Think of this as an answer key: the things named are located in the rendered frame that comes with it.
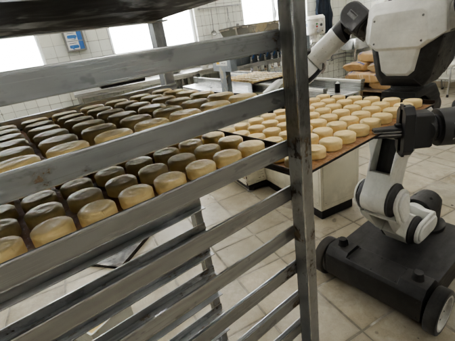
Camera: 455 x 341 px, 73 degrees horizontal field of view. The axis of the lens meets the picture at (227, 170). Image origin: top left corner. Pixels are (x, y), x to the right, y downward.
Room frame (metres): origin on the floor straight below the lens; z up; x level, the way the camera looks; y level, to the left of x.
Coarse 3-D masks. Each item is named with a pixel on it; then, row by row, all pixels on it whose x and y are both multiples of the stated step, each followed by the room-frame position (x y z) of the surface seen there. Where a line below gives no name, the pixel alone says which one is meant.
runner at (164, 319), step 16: (272, 240) 0.48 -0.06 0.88; (288, 240) 0.50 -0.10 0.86; (256, 256) 0.46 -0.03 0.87; (224, 272) 0.41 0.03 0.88; (240, 272) 0.43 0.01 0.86; (208, 288) 0.39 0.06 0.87; (176, 304) 0.36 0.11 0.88; (192, 304) 0.38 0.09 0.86; (160, 320) 0.34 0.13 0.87; (128, 336) 0.32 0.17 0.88; (144, 336) 0.33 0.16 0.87
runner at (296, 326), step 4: (300, 320) 0.54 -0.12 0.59; (292, 324) 0.54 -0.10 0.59; (296, 324) 0.53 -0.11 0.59; (300, 324) 0.51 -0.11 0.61; (288, 328) 0.53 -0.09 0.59; (292, 328) 0.53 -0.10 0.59; (296, 328) 0.50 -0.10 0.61; (300, 328) 0.51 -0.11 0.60; (284, 332) 0.52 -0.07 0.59; (288, 332) 0.49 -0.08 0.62; (292, 332) 0.50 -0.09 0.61; (296, 332) 0.50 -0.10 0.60; (300, 332) 0.51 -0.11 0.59; (280, 336) 0.51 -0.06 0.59; (284, 336) 0.49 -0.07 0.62; (288, 336) 0.49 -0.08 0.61; (292, 336) 0.50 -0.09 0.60; (296, 336) 0.50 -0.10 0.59; (276, 340) 0.50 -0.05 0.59; (280, 340) 0.48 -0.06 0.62; (284, 340) 0.48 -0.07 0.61; (288, 340) 0.49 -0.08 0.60
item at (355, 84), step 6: (318, 78) 2.20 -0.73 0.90; (324, 78) 2.14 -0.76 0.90; (330, 78) 2.10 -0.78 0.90; (336, 78) 2.07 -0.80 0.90; (342, 78) 2.03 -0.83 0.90; (312, 84) 2.26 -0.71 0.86; (318, 84) 2.20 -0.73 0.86; (324, 84) 2.14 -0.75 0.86; (330, 84) 2.09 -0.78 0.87; (342, 84) 2.00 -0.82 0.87; (348, 84) 1.95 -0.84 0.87; (354, 84) 1.90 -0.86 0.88; (360, 84) 1.86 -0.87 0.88; (360, 90) 1.86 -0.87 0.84
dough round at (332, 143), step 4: (320, 140) 0.66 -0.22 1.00; (324, 140) 0.66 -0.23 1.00; (328, 140) 0.65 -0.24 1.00; (332, 140) 0.65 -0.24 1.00; (336, 140) 0.65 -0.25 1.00; (340, 140) 0.64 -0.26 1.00; (320, 144) 0.65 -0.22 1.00; (324, 144) 0.64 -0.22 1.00; (328, 144) 0.63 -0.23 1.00; (332, 144) 0.63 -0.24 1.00; (336, 144) 0.63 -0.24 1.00; (340, 144) 0.63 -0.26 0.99; (328, 148) 0.63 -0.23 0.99; (332, 148) 0.63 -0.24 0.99; (336, 148) 0.63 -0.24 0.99; (340, 148) 0.63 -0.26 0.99
